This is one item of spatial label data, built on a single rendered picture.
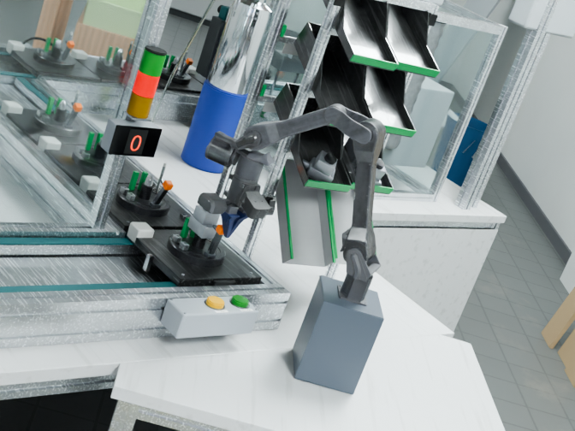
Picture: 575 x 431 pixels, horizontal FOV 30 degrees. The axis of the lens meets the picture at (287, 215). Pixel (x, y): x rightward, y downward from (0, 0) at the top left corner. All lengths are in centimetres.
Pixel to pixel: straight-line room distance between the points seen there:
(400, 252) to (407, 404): 144
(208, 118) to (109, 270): 106
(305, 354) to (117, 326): 41
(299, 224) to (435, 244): 136
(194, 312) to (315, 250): 49
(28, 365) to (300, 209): 88
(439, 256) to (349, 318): 173
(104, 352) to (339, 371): 52
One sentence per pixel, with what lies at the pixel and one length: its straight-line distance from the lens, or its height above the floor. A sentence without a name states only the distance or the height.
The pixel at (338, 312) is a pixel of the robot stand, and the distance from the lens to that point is 229.
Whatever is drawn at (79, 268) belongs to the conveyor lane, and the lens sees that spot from 240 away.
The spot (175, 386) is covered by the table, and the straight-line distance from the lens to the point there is 218.
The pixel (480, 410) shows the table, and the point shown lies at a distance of 258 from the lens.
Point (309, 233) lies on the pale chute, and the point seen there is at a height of 105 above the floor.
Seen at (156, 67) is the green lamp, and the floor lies 138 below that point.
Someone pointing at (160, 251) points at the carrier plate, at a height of 97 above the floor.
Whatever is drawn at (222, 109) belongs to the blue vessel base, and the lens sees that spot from 336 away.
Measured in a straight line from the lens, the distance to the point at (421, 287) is 402.
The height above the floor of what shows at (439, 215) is 86.
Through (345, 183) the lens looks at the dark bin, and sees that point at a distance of 261.
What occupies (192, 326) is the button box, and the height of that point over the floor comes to 93.
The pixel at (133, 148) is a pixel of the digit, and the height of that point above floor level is 119.
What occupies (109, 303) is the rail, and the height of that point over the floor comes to 95.
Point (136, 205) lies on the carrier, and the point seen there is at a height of 99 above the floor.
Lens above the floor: 195
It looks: 19 degrees down
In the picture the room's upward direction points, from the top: 20 degrees clockwise
